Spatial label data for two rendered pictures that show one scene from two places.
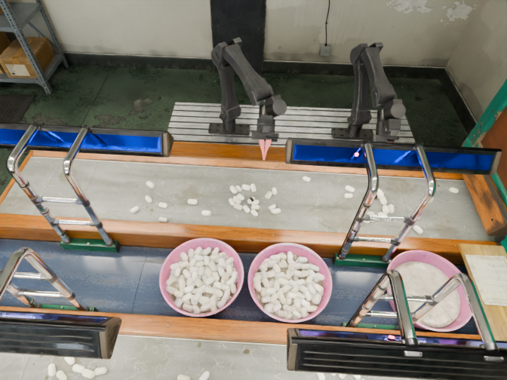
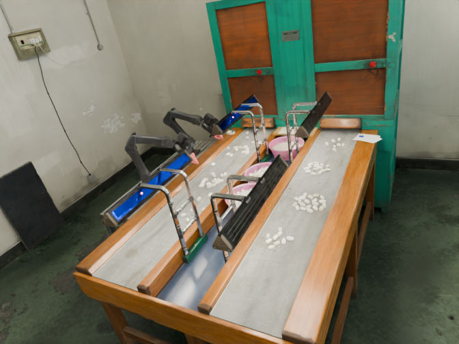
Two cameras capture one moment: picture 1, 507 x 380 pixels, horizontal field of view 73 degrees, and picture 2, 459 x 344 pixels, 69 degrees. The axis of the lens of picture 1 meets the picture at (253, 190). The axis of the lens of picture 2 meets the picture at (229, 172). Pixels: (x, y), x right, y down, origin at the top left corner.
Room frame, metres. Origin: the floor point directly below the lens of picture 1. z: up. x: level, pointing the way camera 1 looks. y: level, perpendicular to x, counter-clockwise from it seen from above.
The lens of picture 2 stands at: (-0.34, 1.64, 1.83)
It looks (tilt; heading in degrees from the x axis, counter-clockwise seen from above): 28 degrees down; 301
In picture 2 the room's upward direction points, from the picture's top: 11 degrees counter-clockwise
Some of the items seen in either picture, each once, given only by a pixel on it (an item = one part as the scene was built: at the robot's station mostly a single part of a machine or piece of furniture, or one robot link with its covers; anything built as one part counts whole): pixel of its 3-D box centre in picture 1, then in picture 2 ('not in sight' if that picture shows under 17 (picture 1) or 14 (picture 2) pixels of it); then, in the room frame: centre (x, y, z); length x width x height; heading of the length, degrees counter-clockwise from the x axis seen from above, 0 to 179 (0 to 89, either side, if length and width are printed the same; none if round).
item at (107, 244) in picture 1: (78, 192); (173, 214); (0.69, 0.57, 0.90); 0.20 x 0.19 x 0.45; 89
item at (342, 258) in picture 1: (375, 209); (250, 136); (0.67, -0.40, 0.90); 0.20 x 0.19 x 0.45; 89
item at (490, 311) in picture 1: (499, 291); (294, 131); (0.46, -0.78, 0.77); 0.33 x 0.15 x 0.01; 179
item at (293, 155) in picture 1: (390, 152); (236, 112); (0.75, -0.40, 1.08); 0.62 x 0.08 x 0.07; 89
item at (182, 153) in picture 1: (248, 169); (185, 188); (1.02, 0.03, 0.67); 1.81 x 0.12 x 0.19; 89
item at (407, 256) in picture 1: (423, 293); (286, 148); (0.46, -0.57, 0.72); 0.27 x 0.27 x 0.10
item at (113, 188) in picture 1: (244, 198); (209, 184); (0.81, 0.03, 0.73); 1.81 x 0.30 x 0.02; 89
